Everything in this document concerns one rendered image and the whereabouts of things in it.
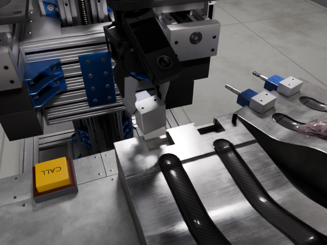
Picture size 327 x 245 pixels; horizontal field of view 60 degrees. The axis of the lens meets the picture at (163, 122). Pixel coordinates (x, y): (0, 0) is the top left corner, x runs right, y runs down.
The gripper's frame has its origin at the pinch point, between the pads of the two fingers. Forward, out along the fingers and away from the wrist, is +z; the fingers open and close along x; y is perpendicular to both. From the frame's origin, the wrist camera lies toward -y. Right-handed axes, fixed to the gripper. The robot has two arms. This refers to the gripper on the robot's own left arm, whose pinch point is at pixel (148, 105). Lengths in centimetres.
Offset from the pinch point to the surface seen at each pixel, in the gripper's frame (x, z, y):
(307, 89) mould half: -43.5, 12.0, -3.5
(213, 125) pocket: -12.7, 8.1, -4.4
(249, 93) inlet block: -27.7, 9.7, 1.0
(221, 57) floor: -138, 108, 140
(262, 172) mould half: -11.8, 6.6, -19.3
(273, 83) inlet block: -36.1, 10.4, 1.5
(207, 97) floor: -89, 103, 95
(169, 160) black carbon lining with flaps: 1.0, 5.9, -9.1
